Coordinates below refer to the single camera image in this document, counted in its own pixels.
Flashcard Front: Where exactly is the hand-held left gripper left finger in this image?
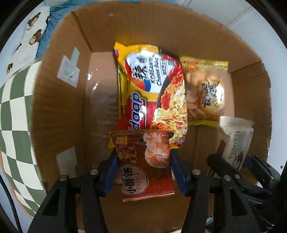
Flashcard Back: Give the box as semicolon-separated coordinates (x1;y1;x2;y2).
27;150;119;233

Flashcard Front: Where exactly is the cardboard box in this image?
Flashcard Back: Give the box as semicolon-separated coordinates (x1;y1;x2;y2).
31;2;273;233

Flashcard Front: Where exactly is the green checkered blanket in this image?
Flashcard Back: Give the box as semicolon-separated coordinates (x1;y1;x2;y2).
0;59;48;219

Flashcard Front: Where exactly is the bear print pillow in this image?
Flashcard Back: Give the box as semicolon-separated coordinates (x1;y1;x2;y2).
3;6;51;79

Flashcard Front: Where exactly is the yellow red noodle packet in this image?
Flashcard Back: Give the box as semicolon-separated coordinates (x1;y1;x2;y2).
113;41;189;149

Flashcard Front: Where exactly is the yellow biscuit packet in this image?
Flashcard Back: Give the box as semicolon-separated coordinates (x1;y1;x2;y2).
180;56;229;128

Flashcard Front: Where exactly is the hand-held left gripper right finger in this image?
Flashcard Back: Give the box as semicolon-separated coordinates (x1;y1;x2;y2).
170;149;263;233

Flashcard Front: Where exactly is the brown pastry packet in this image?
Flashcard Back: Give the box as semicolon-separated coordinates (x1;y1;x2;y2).
109;129;176;202

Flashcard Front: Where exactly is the blue bed sheet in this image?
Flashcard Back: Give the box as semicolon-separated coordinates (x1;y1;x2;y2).
35;0;90;60

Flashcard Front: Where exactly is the white snack packet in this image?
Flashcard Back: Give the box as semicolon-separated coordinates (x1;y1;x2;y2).
218;116;255;171

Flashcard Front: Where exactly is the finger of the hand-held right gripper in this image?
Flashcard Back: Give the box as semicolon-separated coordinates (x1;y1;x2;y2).
206;153;245;180
244;154;282;190

